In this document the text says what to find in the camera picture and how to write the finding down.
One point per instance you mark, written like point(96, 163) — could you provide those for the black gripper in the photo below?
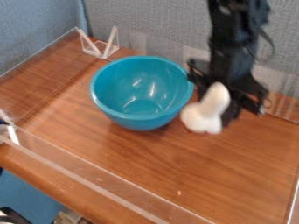
point(237, 30)

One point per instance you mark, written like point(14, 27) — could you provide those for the plush mushroom toy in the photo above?
point(201, 116)

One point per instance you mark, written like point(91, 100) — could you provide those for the blue bowl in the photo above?
point(141, 91)

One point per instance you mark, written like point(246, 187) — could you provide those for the clear acrylic back barrier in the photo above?
point(278, 74)

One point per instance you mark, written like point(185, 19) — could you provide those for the clear acrylic barrier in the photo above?
point(63, 58)
point(103, 182)
point(278, 74)

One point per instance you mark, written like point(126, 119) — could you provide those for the clear acrylic left barrier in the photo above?
point(63, 58)

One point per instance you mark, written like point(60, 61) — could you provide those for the clear acrylic front barrier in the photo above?
point(103, 182)

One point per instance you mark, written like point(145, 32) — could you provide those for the clear acrylic corner bracket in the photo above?
point(101, 49)

